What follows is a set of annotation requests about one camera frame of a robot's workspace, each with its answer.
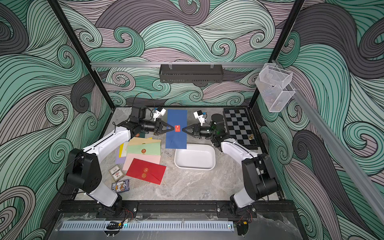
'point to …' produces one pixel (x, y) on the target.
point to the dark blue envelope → (176, 138)
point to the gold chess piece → (251, 137)
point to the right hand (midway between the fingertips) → (183, 130)
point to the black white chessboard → (239, 127)
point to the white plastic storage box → (196, 157)
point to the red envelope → (147, 171)
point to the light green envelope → (153, 149)
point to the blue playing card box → (120, 186)
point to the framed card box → (116, 173)
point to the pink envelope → (152, 157)
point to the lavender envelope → (119, 160)
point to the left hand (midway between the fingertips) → (173, 128)
